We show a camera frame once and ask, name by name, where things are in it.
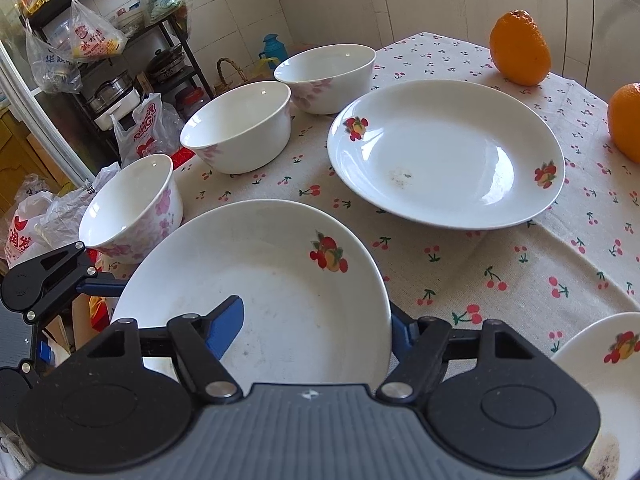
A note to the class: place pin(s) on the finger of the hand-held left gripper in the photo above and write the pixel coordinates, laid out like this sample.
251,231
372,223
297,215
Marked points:
100,287

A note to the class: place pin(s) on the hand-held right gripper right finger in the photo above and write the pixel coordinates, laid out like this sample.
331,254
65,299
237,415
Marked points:
402,335

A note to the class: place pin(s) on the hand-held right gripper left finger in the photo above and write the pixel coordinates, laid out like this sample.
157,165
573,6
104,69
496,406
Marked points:
226,330

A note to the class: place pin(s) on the white plate fruit print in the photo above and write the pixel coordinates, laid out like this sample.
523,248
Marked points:
615,400
440,160
280,300

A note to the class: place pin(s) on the white bowl pink floral print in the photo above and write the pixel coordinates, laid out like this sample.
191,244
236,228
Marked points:
325,70
130,205
235,125

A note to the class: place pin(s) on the crumpled white plastic bag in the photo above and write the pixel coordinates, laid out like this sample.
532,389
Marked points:
35,220

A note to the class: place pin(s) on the cherry print tablecloth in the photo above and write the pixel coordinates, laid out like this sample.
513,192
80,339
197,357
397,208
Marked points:
450,270

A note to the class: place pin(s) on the red cardboard box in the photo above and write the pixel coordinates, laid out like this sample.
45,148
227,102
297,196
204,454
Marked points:
180,159

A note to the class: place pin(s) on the white plastic bag red print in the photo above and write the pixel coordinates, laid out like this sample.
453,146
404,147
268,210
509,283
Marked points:
145,132

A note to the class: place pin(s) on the steel cooker pot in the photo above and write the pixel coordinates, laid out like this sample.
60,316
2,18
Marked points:
112,100

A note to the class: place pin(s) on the red lid jar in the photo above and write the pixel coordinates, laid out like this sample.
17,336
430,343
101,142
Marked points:
190,102

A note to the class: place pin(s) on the clear plastic bag blue print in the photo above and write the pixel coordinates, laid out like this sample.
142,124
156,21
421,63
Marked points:
50,62

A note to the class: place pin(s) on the black cooking pot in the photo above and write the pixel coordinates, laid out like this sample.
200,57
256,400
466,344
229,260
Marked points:
165,65

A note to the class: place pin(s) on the black metal shelf rack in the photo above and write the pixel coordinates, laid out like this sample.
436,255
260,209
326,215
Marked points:
197,67

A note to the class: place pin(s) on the wicker basket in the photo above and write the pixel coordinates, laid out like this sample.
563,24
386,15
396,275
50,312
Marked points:
231,80

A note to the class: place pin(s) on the clear bag orange print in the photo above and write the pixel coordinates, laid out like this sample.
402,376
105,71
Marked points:
95,35

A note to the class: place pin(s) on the yellow plastic bag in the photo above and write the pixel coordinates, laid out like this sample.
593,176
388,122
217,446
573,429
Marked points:
265,67

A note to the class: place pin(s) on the teal thermos jug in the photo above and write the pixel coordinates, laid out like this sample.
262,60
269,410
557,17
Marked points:
272,47

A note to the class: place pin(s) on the orange fruit with leaf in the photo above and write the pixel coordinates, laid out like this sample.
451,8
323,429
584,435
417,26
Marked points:
627,122

